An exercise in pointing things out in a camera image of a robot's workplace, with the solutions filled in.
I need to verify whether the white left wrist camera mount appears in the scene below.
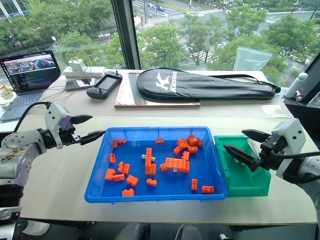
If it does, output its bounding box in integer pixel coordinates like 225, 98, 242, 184
44, 102, 73, 150

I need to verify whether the red L-shaped plastic brick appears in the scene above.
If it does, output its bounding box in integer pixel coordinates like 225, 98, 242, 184
112, 139, 128, 149

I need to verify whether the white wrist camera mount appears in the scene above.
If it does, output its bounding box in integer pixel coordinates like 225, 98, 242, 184
270, 118, 309, 177
44, 102, 73, 150

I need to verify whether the green plastic bin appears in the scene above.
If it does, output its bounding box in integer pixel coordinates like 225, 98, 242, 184
213, 134, 272, 198

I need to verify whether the white power strip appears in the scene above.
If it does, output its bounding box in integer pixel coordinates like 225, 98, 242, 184
62, 66, 106, 78

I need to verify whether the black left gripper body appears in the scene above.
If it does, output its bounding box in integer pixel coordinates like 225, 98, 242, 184
58, 121, 82, 147

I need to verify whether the white printed cup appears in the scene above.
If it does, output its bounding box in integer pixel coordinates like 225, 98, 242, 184
0, 84, 14, 104

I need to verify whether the white bottle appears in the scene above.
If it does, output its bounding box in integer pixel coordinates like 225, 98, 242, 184
283, 72, 309, 99

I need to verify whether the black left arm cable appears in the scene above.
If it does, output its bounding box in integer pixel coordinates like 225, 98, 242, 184
13, 100, 52, 133

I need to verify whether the orange 2x4 toy brick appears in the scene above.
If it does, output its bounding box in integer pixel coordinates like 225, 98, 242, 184
165, 157, 186, 171

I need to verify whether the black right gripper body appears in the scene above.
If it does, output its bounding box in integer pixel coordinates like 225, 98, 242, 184
258, 135, 284, 171

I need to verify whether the blue plastic tray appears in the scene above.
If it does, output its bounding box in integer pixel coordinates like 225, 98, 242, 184
84, 126, 229, 204

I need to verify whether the white charger plug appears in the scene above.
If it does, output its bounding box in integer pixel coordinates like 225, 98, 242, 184
68, 58, 87, 73

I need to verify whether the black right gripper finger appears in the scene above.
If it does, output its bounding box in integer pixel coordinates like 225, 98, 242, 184
222, 144, 261, 173
241, 128, 272, 144

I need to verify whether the thin white charging cable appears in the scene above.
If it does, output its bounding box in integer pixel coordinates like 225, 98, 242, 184
44, 48, 93, 101

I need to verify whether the black handheld game controller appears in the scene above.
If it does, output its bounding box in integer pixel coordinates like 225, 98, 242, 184
86, 70, 123, 100

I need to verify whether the flat board with wooden edge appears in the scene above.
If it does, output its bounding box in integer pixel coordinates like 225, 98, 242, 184
114, 71, 202, 110

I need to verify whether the black Kason racket bag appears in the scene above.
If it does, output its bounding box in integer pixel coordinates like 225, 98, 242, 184
136, 67, 282, 101

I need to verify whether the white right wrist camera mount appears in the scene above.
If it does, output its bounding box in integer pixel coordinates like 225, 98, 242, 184
270, 118, 309, 177

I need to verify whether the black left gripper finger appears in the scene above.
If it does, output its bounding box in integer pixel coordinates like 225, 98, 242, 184
79, 130, 106, 146
70, 114, 94, 125

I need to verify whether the grey open laptop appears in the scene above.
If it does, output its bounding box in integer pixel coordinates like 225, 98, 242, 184
0, 50, 62, 122

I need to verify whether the smartphone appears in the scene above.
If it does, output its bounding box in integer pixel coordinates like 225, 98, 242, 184
64, 77, 96, 91

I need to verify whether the clear plastic zip bag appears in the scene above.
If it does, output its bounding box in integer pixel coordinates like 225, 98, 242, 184
232, 45, 273, 72

